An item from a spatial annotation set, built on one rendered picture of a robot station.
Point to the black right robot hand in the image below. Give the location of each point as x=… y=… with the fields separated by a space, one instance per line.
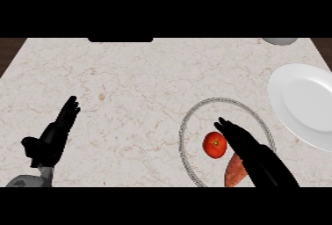
x=254 y=158

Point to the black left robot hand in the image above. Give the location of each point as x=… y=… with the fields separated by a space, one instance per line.
x=53 y=137

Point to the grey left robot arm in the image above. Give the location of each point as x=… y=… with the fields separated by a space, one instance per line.
x=32 y=178

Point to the red tomato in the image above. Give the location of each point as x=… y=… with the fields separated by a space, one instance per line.
x=214 y=144

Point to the round grey-rimmed placemat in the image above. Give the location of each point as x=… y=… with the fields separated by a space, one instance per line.
x=195 y=132

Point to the white plate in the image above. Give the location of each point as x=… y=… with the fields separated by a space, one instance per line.
x=307 y=102

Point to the orange sweet potato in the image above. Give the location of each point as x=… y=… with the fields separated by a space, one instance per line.
x=235 y=172

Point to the grey round object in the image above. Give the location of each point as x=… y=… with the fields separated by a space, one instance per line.
x=280 y=41

